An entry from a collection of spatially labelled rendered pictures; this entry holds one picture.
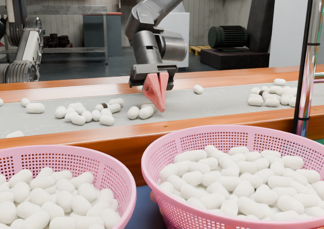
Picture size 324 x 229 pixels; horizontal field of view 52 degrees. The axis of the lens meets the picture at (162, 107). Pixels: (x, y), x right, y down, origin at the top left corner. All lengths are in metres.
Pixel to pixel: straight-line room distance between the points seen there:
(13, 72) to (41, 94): 0.22
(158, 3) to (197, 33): 8.21
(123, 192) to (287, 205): 0.19
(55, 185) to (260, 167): 0.28
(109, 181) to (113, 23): 6.61
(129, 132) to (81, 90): 0.36
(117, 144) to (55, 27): 8.40
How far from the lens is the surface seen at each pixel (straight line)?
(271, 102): 0.79
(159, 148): 0.49
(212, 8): 9.16
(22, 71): 1.07
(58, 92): 0.87
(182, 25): 5.15
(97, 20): 7.00
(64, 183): 0.45
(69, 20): 8.83
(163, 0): 0.90
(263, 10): 5.70
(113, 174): 0.44
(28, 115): 0.75
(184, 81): 0.93
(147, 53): 0.73
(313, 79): 0.62
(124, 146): 0.52
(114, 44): 7.03
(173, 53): 0.79
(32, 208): 0.41
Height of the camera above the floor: 0.96
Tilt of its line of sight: 17 degrees down
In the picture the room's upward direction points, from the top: straight up
